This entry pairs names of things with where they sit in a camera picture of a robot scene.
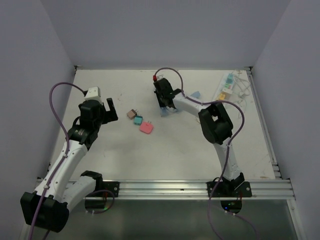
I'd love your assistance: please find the blue power strip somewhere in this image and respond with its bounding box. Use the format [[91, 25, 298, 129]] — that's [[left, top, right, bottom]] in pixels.
[[158, 91, 205, 117]]

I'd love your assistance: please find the brown USB charger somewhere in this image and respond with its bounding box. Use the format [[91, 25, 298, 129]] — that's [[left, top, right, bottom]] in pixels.
[[126, 109, 138, 120]]

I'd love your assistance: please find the teal USB charger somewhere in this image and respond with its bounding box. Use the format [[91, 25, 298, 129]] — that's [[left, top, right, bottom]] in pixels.
[[133, 115, 143, 126]]

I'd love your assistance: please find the pink plug adapter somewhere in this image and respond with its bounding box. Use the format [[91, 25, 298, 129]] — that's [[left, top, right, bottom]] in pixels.
[[139, 121, 154, 135]]

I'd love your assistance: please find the yellow USB charger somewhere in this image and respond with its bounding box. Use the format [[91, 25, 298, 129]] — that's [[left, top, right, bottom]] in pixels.
[[218, 93, 226, 101]]

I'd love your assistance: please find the white power strip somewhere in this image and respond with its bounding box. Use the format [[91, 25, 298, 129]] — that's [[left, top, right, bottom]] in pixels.
[[213, 73, 235, 101]]

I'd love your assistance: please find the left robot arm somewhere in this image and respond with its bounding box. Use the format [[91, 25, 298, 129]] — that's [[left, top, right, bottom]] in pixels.
[[20, 98, 118, 233]]

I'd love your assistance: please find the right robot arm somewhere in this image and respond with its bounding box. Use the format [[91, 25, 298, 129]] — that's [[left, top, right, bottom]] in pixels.
[[153, 76, 253, 198]]

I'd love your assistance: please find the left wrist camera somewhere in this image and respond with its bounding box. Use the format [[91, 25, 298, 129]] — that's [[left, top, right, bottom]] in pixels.
[[84, 86, 102, 104]]

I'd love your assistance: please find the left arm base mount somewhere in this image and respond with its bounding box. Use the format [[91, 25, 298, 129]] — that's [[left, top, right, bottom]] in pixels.
[[100, 181, 120, 198]]

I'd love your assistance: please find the white power cord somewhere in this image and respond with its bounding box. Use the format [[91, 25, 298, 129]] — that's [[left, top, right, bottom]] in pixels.
[[232, 72, 251, 99]]

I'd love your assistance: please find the light green cable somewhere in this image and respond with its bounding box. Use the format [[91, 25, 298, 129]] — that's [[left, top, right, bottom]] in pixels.
[[234, 96, 249, 118]]

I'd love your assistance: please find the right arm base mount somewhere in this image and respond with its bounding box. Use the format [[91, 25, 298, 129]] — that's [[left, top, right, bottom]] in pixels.
[[206, 173, 253, 198]]

